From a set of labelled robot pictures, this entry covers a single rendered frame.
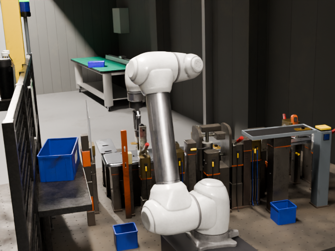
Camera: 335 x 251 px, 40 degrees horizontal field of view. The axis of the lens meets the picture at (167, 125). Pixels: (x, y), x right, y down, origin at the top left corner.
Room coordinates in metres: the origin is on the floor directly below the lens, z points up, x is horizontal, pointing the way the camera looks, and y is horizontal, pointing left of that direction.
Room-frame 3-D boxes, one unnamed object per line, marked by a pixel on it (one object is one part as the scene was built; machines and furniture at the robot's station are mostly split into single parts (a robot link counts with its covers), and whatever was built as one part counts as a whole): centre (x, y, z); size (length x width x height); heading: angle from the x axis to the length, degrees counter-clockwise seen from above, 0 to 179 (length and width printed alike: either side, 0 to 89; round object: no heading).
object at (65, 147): (2.21, 0.55, 1.10); 0.30 x 0.17 x 0.13; 4
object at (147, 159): (2.32, 0.13, 0.87); 0.10 x 0.07 x 0.35; 14
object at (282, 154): (2.34, -0.59, 0.92); 0.10 x 0.08 x 0.45; 104
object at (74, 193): (2.20, 0.54, 1.02); 0.90 x 0.22 x 0.03; 14
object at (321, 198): (2.40, -0.84, 0.92); 0.08 x 0.08 x 0.44; 14
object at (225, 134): (2.39, -0.24, 0.95); 0.18 x 0.13 x 0.49; 104
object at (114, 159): (2.62, -0.30, 1.00); 1.38 x 0.22 x 0.02; 104
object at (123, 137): (2.32, 0.23, 0.95); 0.03 x 0.01 x 0.50; 104
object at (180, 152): (2.34, -0.05, 0.88); 0.11 x 0.07 x 0.37; 14
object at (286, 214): (2.23, -0.59, 0.75); 0.11 x 0.10 x 0.09; 104
